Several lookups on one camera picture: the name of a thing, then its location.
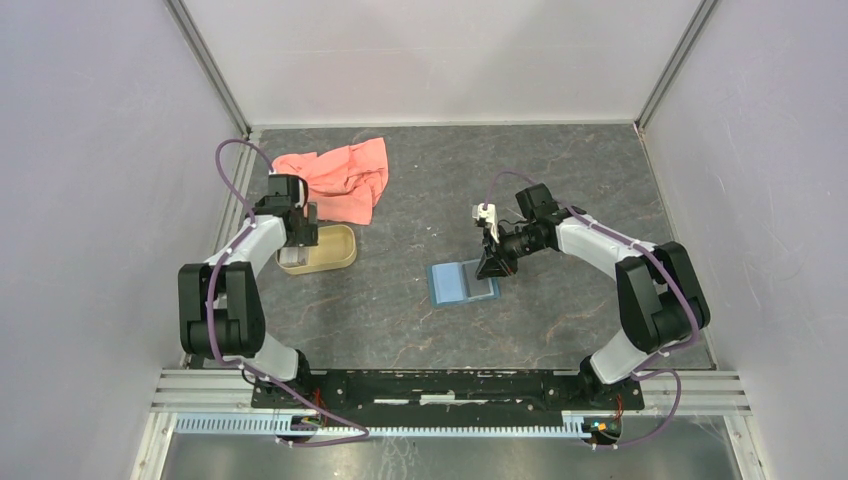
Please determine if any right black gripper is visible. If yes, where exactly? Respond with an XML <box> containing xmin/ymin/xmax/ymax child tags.
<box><xmin>476</xmin><ymin>223</ymin><xmax>547</xmax><ymax>280</ymax></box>

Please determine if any blue card holder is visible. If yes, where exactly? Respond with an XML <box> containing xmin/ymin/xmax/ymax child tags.
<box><xmin>427</xmin><ymin>260</ymin><xmax>501</xmax><ymax>308</ymax></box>

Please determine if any silver credit card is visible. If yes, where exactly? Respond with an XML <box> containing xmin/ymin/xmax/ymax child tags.
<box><xmin>277</xmin><ymin>247</ymin><xmax>309</xmax><ymax>268</ymax></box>

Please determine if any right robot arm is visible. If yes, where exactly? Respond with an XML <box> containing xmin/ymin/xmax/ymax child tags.
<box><xmin>472</xmin><ymin>183</ymin><xmax>711</xmax><ymax>408</ymax></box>

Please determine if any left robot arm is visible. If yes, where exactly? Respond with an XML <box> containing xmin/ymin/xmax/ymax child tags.
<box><xmin>177</xmin><ymin>174</ymin><xmax>318</xmax><ymax>408</ymax></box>

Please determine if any pink crumpled cloth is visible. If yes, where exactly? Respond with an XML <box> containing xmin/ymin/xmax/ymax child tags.
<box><xmin>272</xmin><ymin>137</ymin><xmax>389</xmax><ymax>225</ymax></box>

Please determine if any gold oval tray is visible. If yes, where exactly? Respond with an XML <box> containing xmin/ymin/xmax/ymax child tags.
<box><xmin>275</xmin><ymin>224</ymin><xmax>358</xmax><ymax>276</ymax></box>

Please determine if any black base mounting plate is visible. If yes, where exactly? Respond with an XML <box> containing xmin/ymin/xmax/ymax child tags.
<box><xmin>250</xmin><ymin>369</ymin><xmax>646</xmax><ymax>430</ymax></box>

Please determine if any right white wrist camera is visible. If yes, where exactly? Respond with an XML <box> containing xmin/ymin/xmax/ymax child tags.
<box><xmin>471</xmin><ymin>203</ymin><xmax>500</xmax><ymax>245</ymax></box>

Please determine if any aluminium frame rail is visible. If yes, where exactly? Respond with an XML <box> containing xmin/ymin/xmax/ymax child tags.
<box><xmin>132</xmin><ymin>369</ymin><xmax>766</xmax><ymax>479</ymax></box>

